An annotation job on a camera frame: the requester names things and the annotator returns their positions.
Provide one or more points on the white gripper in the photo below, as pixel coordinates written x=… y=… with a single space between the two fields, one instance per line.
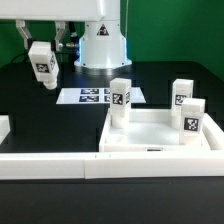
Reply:
x=50 y=10

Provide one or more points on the white square table top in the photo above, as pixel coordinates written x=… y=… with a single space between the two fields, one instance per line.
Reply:
x=150 y=130

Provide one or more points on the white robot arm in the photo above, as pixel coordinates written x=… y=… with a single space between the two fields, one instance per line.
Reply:
x=102 y=48

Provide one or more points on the white marker sheet with tags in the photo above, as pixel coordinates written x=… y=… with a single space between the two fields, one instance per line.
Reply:
x=84 y=96

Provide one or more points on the white U-shaped obstacle fence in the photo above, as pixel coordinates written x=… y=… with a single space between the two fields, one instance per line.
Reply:
x=14 y=166

